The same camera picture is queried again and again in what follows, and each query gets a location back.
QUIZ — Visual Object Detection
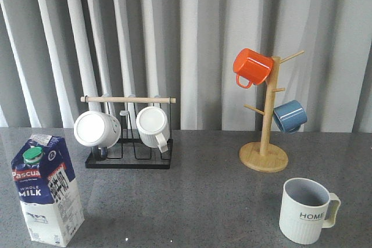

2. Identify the white smooth hanging mug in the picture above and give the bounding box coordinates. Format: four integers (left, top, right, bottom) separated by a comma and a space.
74, 111, 121, 161

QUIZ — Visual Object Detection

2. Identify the orange enamel mug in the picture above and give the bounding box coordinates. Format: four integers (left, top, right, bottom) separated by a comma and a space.
233, 48, 274, 88

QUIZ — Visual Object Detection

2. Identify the blue white milk carton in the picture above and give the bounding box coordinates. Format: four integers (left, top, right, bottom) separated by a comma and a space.
11, 134, 84, 247

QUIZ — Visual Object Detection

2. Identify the white HOME mug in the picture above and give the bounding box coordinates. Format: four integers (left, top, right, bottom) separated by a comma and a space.
279, 178, 341, 245

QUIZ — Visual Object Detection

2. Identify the blue enamel mug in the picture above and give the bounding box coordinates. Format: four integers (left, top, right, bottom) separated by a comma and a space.
273, 100, 307, 134

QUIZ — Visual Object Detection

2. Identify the white ribbed hanging mug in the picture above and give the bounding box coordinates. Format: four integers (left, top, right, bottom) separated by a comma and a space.
136, 106, 170, 153

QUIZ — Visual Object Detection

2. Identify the wooden mug tree stand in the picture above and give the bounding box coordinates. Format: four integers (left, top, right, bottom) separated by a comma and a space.
239, 51, 304, 172

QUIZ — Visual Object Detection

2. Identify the grey white curtain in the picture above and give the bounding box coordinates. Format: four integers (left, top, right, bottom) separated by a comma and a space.
1, 0, 371, 132

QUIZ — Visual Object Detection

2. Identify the black wire mug rack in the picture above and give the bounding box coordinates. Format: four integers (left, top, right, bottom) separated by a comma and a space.
81, 95, 176, 169

